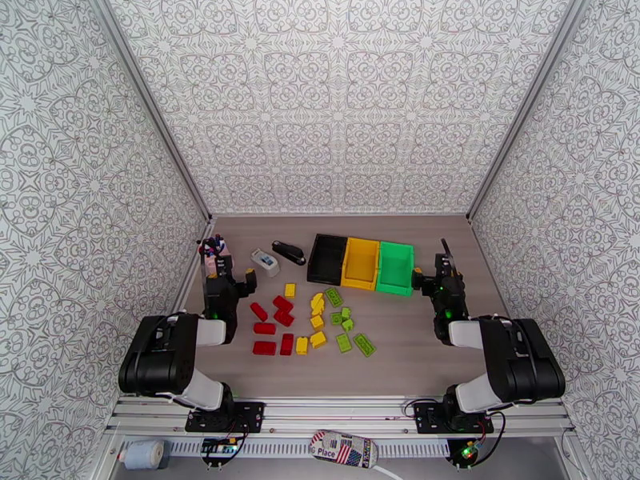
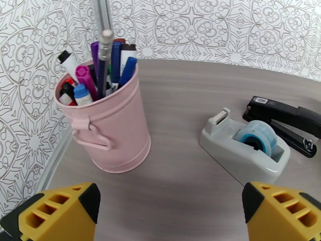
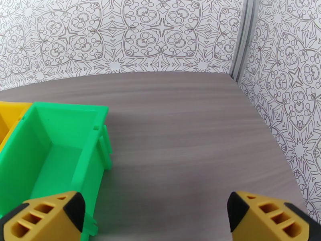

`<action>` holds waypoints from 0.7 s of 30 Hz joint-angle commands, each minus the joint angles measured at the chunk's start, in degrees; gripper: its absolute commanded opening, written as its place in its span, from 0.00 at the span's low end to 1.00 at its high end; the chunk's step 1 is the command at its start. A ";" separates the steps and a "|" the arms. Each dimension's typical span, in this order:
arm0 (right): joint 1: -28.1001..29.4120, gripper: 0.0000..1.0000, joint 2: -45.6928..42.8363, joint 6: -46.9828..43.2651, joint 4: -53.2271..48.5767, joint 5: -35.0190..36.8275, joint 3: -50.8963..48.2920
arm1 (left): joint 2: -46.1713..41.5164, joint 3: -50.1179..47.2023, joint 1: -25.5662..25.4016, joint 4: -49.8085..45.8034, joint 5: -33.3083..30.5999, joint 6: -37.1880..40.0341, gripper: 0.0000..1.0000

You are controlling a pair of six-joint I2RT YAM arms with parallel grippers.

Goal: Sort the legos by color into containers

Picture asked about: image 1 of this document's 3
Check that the sticker covered pouch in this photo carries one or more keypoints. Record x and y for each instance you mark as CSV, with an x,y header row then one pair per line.
x,y
345,448

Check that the pink pen cup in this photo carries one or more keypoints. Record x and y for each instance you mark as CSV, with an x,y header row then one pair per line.
x,y
223,249

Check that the black plastic bin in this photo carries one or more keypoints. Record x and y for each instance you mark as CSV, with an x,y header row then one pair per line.
x,y
325,258

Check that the aluminium side rail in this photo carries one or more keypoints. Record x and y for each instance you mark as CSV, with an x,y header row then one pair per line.
x,y
190,278

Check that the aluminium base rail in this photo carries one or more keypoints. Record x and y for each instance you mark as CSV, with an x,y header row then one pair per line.
x,y
340,416

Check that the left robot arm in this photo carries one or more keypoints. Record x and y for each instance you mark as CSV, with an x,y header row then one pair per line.
x,y
160,353

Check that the white tape dispenser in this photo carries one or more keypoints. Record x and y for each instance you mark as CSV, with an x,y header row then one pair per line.
x,y
265,263

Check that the black stapler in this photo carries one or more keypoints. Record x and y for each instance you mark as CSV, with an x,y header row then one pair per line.
x,y
290,252

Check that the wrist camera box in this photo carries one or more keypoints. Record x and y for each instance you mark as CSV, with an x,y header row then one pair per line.
x,y
446,267
225,266

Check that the circuit board with green light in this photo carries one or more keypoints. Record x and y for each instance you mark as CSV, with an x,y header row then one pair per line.
x,y
469,451

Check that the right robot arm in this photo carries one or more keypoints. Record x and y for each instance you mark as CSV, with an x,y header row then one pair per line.
x,y
520,358

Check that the aluminium corner post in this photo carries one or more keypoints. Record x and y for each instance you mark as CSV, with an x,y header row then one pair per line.
x,y
150,101
527,101

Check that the yellow plastic bin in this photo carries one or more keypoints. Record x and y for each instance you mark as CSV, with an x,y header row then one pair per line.
x,y
360,261

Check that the blue circuit board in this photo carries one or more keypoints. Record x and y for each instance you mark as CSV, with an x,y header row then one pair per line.
x,y
218,447

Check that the blue marker pen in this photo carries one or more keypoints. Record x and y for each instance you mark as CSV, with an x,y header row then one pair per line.
x,y
218,239

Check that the green plastic bin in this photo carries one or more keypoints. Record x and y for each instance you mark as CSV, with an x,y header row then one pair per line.
x,y
395,266

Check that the white paper roll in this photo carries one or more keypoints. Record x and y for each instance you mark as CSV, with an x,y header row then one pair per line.
x,y
142,454

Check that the red lego brick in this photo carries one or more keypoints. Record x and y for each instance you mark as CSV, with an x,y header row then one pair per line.
x,y
287,343
264,328
258,311
264,348
283,318
283,304

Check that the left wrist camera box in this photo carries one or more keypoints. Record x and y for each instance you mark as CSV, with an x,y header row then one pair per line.
x,y
225,266

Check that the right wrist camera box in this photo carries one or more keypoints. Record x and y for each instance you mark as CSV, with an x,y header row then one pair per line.
x,y
446,267

